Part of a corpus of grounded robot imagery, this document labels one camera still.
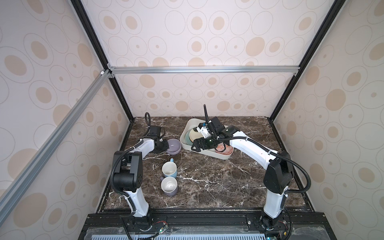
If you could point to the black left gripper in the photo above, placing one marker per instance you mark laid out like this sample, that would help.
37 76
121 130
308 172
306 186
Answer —
165 146

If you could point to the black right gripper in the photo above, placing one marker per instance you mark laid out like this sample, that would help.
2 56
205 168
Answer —
203 145

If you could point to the red patterned bowl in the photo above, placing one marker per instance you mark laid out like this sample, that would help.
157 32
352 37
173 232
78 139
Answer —
224 149

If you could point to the lilac purple bowl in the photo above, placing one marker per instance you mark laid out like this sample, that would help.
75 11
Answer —
175 146

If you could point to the cream floral plate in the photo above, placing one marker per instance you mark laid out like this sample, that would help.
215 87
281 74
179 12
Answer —
194 134

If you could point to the white plastic bin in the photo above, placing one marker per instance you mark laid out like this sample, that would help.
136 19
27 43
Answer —
208 150

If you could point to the light blue mug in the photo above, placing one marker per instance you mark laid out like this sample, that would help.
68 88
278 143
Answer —
169 169

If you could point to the grey purple mug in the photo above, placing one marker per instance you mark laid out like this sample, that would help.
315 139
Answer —
169 186

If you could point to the mint green floral plate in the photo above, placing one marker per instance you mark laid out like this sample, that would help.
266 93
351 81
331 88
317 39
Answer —
187 139

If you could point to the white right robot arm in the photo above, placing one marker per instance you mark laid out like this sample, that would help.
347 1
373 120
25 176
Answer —
279 166

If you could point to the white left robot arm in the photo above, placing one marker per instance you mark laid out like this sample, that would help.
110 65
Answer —
127 172

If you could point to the left diagonal aluminium bar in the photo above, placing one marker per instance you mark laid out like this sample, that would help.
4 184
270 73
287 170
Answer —
21 184

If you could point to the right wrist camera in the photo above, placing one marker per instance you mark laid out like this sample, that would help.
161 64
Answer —
204 130

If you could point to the horizontal aluminium frame bar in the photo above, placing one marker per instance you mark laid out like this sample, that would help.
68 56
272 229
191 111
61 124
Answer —
211 70

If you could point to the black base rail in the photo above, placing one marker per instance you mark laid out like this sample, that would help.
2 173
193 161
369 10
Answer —
206 225

